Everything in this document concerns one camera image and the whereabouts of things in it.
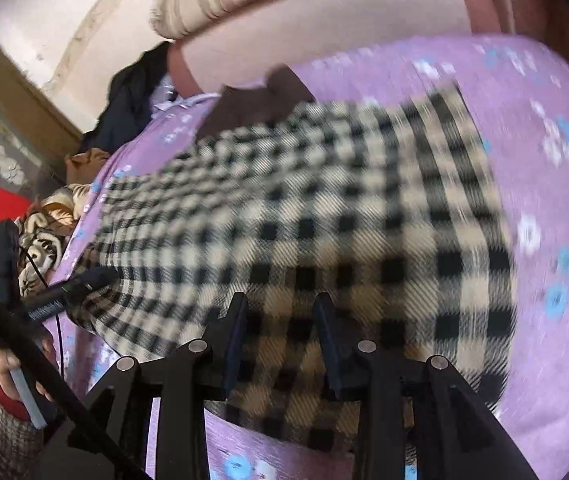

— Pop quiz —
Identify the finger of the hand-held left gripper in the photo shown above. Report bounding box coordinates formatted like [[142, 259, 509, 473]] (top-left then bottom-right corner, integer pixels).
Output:
[[62, 266, 118, 313]]

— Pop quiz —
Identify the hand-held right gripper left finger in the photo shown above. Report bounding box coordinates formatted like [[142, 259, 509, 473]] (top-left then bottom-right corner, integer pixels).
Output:
[[29, 292, 248, 480]]

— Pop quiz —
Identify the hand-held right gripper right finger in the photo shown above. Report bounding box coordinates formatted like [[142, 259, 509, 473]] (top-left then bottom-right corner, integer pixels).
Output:
[[313, 292, 540, 480]]

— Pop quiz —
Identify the black and cream checkered coat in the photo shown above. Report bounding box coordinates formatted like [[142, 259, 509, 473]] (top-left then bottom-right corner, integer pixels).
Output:
[[67, 67, 517, 456]]

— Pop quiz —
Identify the person's left forearm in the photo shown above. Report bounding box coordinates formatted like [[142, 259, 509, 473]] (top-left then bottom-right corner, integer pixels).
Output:
[[0, 390, 45, 480]]

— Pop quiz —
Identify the person's left hand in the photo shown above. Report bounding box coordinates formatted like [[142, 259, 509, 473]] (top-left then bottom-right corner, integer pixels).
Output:
[[0, 337, 58, 413]]

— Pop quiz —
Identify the animal print blanket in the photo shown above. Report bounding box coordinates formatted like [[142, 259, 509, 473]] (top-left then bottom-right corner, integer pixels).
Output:
[[17, 182, 98, 298]]

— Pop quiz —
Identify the red object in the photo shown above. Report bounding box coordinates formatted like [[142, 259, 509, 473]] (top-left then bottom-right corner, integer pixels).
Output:
[[0, 187, 40, 288]]

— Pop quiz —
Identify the brown cloth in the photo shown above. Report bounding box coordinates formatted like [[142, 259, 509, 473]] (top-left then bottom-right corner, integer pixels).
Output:
[[66, 147, 111, 181]]

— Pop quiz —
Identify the dark navy cloth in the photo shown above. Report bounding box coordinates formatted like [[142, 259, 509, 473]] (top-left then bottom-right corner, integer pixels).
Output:
[[80, 42, 178, 153]]

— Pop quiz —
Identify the striped beige cushion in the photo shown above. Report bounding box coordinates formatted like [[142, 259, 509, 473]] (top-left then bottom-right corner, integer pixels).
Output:
[[152, 0, 465, 41]]

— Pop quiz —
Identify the pink sofa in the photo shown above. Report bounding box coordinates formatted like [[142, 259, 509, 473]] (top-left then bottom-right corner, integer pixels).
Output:
[[169, 0, 565, 98]]

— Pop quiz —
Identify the purple floral bedsheet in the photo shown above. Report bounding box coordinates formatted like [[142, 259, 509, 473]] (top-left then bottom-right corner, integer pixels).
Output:
[[57, 32, 569, 480]]

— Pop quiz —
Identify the black cable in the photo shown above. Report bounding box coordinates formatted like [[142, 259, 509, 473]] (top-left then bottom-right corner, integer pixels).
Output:
[[0, 272, 152, 480]]

